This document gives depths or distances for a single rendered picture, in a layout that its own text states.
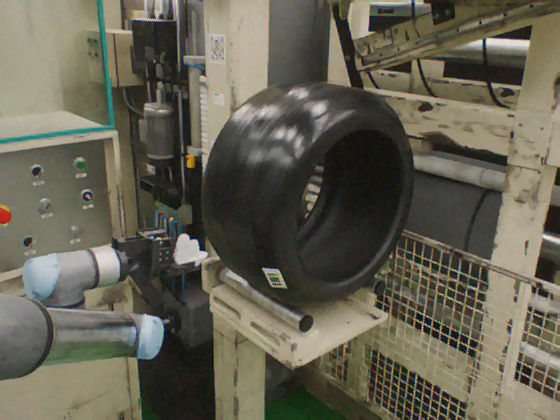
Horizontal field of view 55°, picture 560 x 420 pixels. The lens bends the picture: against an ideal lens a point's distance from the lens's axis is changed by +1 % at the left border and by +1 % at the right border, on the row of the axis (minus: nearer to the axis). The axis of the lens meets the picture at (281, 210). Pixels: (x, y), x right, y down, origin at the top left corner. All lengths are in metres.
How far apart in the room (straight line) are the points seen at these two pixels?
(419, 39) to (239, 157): 0.60
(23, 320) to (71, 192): 1.04
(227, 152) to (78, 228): 0.66
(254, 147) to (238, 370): 0.87
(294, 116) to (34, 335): 0.71
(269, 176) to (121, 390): 1.12
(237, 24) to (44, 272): 0.79
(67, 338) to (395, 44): 1.15
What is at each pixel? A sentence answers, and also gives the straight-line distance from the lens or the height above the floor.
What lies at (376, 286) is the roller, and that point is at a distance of 1.50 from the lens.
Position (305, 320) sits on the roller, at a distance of 1.32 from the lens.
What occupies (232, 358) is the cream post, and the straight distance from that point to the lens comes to 1.80.
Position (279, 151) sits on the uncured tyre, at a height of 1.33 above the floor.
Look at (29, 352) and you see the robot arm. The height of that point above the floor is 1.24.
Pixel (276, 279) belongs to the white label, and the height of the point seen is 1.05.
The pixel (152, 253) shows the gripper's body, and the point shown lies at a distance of 1.07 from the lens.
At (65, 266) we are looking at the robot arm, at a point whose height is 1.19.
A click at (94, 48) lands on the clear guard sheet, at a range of 1.64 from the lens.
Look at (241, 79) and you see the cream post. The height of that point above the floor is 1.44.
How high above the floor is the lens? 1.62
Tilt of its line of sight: 21 degrees down
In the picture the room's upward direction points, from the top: 1 degrees clockwise
